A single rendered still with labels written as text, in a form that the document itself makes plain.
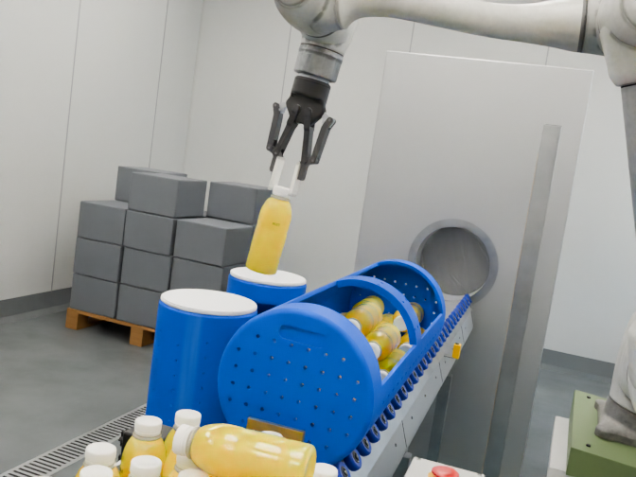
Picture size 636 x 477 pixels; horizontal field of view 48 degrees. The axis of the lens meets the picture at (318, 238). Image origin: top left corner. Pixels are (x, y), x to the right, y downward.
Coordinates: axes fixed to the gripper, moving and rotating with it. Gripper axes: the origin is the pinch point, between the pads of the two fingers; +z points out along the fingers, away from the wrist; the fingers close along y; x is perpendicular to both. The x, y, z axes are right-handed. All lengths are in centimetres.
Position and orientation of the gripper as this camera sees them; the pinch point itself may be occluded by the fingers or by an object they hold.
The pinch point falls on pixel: (286, 177)
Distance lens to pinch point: 147.0
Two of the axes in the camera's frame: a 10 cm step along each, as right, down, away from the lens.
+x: -3.2, 0.2, -9.5
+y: -9.1, -3.0, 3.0
